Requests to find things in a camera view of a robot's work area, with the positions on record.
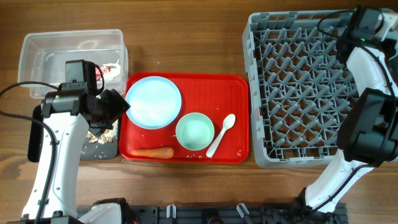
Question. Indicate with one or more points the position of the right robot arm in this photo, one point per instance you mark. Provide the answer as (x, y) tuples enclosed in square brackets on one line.
[(368, 135)]

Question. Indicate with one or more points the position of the white plastic spoon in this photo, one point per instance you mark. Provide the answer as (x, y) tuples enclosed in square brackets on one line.
[(228, 123)]

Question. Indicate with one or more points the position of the orange carrot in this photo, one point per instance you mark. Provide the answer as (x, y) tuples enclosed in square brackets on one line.
[(158, 153)]

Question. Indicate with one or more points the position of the clear plastic bin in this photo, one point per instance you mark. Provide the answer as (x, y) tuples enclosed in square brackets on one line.
[(43, 55)]

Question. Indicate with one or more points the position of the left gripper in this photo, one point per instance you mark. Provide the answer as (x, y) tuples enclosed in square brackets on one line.
[(115, 104)]

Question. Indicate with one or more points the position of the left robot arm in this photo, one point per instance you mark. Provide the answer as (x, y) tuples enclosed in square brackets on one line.
[(68, 116)]

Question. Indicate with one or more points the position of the red serving tray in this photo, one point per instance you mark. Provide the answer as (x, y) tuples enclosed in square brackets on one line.
[(214, 95)]

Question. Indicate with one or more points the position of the white tissue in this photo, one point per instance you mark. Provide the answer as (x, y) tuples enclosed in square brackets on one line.
[(111, 70)]

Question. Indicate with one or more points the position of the black tray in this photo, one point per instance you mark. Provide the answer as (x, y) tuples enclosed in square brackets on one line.
[(35, 142)]

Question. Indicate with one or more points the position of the light blue plate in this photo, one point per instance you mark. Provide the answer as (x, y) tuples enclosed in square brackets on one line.
[(154, 101)]

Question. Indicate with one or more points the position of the light green bowl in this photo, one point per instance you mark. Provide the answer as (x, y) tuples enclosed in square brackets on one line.
[(195, 131)]

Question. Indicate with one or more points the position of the food scraps pile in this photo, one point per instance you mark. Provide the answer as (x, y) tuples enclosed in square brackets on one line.
[(103, 147)]

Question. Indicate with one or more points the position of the red snack wrapper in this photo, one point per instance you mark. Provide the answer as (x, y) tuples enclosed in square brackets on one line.
[(101, 72)]

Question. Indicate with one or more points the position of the grey dishwasher rack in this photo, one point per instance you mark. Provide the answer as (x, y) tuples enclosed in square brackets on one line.
[(300, 92)]

